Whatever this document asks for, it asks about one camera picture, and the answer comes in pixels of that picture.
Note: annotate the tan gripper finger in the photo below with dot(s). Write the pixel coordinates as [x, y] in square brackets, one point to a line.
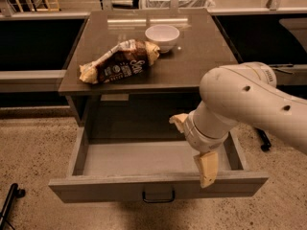
[207, 165]
[178, 120]

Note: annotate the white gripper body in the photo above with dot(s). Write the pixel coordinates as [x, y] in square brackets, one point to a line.
[197, 135]

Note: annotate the grey drawer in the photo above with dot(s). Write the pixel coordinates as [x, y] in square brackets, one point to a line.
[99, 171]

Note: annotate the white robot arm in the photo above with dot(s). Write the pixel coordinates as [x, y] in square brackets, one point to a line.
[243, 93]

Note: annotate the black caster leg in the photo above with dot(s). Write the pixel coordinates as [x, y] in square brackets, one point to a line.
[266, 144]

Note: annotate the brown chip bag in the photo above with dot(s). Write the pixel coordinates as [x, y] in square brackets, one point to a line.
[124, 60]

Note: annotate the white ceramic bowl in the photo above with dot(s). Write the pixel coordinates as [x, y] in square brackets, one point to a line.
[164, 36]

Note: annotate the dark brown cabinet table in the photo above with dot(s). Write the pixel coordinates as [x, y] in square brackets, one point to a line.
[199, 48]

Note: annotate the black stand leg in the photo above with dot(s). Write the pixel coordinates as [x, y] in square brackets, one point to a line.
[14, 192]

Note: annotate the black drawer handle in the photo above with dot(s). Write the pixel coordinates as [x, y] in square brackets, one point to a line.
[152, 198]

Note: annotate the white wire basket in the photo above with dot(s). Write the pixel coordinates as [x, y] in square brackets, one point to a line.
[182, 4]

